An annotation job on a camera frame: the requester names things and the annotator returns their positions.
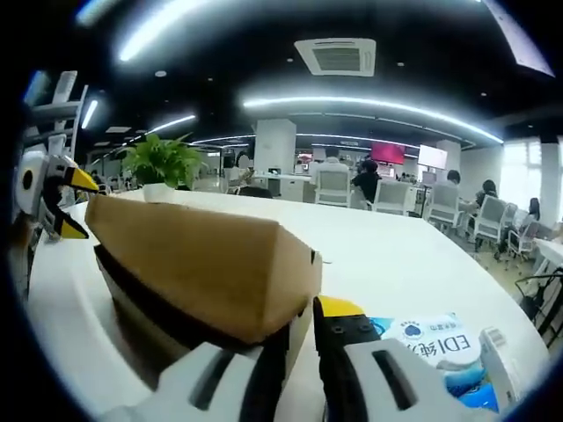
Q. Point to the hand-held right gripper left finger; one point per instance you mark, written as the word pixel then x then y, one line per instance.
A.
pixel 211 387

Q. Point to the row of white office chairs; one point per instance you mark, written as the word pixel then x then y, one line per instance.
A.
pixel 332 186

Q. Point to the ceiling air conditioner vent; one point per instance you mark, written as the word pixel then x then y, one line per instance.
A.
pixel 336 57

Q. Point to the brown cardboard shoe box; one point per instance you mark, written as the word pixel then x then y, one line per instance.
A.
pixel 198 250

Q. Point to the soft blue wet wipes pack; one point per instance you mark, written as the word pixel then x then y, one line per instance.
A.
pixel 422 343

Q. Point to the pale pink screen on stand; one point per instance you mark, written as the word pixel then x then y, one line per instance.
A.
pixel 432 156

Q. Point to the black tripod stand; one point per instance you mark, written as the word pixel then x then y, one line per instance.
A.
pixel 525 290

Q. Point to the green plant in white pot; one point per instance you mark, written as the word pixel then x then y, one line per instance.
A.
pixel 163 160

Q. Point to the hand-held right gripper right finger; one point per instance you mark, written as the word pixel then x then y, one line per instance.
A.
pixel 387 382

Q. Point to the curved ceiling light strip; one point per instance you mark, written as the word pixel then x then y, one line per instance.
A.
pixel 352 100

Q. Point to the magenta display screen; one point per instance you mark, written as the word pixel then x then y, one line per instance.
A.
pixel 388 151

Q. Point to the white storage shelf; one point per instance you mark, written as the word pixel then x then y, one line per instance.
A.
pixel 66 85

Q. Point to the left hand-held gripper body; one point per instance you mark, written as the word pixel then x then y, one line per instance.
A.
pixel 35 198

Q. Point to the white carton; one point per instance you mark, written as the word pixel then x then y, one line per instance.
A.
pixel 506 373

